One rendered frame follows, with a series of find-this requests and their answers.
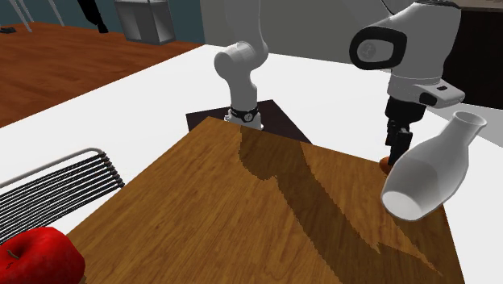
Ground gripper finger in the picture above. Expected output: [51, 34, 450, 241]
[385, 119, 401, 148]
[389, 127, 414, 168]

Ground grey wire-back chair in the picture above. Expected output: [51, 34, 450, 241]
[0, 147, 126, 245]

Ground black standing object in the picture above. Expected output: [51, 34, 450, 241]
[76, 0, 110, 35]

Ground dark robot stand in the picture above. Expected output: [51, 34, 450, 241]
[185, 99, 314, 145]

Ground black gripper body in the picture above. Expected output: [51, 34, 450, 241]
[384, 96, 428, 132]

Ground white vase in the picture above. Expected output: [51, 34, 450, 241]
[380, 111, 488, 223]

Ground grey metal chair legs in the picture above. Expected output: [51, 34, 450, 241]
[7, 0, 66, 33]

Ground red apple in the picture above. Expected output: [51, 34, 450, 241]
[0, 227, 86, 284]

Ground grey open box cabinet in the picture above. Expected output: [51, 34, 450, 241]
[114, 0, 177, 46]

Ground dark cabinet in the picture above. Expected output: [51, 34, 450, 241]
[443, 6, 503, 111]

